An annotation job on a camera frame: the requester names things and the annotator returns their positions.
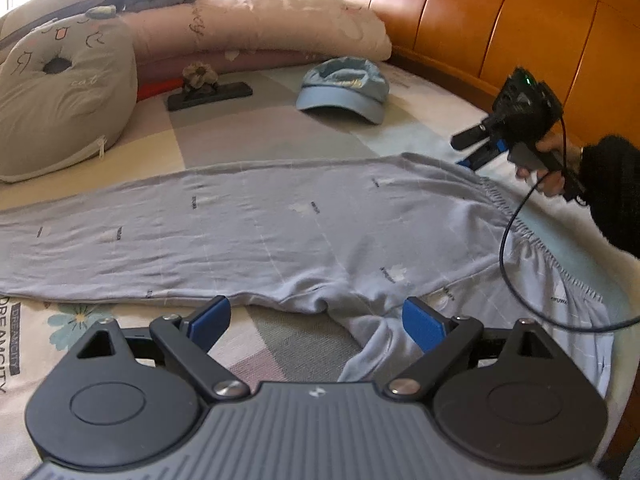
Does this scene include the light blue cap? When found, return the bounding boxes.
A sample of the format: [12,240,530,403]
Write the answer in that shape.
[294,56,390,126]

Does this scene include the wooden headboard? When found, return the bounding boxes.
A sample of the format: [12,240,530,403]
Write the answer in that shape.
[294,0,640,172]

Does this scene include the light blue printed pants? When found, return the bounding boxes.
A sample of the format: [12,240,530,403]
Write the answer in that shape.
[0,151,614,397]

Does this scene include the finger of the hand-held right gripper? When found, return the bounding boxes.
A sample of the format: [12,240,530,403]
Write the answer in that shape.
[455,143,512,171]
[450,118,507,152]

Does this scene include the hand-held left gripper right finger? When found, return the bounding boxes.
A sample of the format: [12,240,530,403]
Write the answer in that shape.
[381,296,557,403]

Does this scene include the black bar with dried flower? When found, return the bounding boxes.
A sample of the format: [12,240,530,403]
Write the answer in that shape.
[165,61,254,113]

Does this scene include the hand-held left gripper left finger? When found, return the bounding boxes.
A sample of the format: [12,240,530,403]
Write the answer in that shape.
[75,295,251,404]

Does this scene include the person's right forearm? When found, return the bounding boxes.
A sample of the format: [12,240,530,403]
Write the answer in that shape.
[579,134,640,262]

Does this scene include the grey pillow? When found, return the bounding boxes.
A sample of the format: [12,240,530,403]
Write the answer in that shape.
[0,0,132,45]

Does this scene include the person's right hand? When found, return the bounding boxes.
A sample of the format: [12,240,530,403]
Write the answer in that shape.
[516,131,585,199]

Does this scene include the pink floral quilt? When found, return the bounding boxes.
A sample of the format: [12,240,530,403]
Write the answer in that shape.
[119,0,394,79]

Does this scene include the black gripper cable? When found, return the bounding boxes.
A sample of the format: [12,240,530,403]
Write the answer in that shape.
[499,109,640,334]

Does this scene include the grey cat face cushion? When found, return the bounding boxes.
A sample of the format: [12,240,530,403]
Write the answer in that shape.
[0,4,139,184]

